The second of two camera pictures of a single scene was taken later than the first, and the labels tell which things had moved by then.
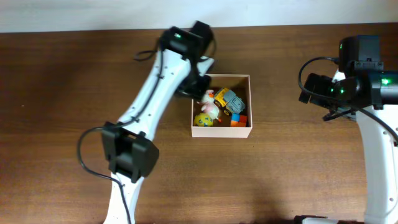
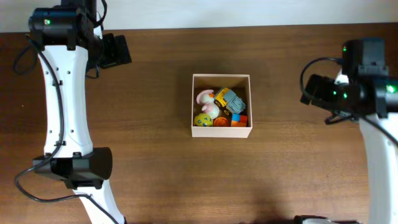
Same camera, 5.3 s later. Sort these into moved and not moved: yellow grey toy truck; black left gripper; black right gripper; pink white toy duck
Moved: black left gripper
Not moved: yellow grey toy truck; black right gripper; pink white toy duck
